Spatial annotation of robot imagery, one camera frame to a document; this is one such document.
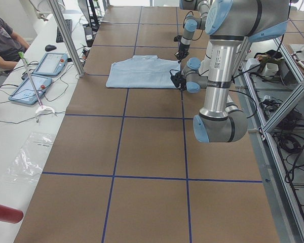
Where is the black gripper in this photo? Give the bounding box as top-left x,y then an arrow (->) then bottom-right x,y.
175,43 -> 189,63
176,74 -> 186,91

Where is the light blue button-up shirt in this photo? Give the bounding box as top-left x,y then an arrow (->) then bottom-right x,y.
106,55 -> 180,89

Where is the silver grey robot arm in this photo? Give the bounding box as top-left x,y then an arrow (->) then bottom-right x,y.
180,1 -> 289,143
174,0 -> 213,63

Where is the black computer keyboard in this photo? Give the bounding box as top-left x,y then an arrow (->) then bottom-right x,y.
55,19 -> 73,43

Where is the upper blue teach pendant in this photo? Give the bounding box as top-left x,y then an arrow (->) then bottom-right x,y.
33,52 -> 68,77

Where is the blue teach pendant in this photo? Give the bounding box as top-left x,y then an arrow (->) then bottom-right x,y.
8,74 -> 52,105
33,52 -> 68,77

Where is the black computer mouse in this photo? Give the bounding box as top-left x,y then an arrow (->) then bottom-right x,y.
45,45 -> 57,52

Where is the lower blue teach pendant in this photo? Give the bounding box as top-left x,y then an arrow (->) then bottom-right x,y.
8,74 -> 52,105

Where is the seated person grey shirt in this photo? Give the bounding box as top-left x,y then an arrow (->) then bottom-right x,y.
0,18 -> 30,71

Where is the clear plastic bag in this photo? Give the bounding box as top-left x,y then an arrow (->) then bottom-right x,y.
3,132 -> 56,185

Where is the red water bottle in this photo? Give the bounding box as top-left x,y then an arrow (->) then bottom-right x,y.
0,205 -> 24,224

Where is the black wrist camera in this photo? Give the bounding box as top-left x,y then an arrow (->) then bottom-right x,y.
173,35 -> 181,42
170,72 -> 181,89

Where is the aluminium frame post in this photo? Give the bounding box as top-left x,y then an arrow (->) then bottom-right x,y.
47,0 -> 85,77

